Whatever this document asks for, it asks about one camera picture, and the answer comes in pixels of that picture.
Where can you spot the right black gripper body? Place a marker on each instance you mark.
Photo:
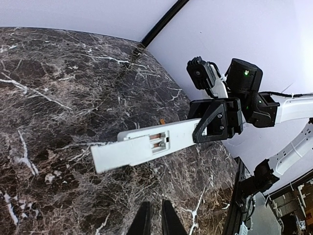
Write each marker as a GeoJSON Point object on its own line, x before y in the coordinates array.
{"type": "Point", "coordinates": [234, 114]}

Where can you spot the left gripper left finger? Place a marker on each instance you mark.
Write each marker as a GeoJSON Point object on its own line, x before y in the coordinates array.
{"type": "Point", "coordinates": [141, 224]}

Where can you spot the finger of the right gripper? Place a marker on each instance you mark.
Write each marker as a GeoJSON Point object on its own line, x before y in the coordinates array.
{"type": "Point", "coordinates": [213, 124]}

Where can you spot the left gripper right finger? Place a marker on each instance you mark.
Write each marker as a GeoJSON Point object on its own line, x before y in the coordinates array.
{"type": "Point", "coordinates": [171, 224]}

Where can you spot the white remote control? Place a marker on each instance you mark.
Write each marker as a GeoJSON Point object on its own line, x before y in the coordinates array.
{"type": "Point", "coordinates": [163, 139]}

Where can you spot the white battery cover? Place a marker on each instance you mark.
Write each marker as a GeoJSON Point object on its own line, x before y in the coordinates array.
{"type": "Point", "coordinates": [130, 152]}

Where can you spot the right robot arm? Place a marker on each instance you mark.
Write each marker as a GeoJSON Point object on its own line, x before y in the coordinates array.
{"type": "Point", "coordinates": [266, 109]}

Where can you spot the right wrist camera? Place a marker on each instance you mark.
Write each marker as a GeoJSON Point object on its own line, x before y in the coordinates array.
{"type": "Point", "coordinates": [206, 76]}

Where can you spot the black front rail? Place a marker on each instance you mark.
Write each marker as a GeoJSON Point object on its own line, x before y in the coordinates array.
{"type": "Point", "coordinates": [237, 209]}

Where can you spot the right black frame post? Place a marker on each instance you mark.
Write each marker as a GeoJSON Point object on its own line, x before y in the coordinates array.
{"type": "Point", "coordinates": [164, 20]}

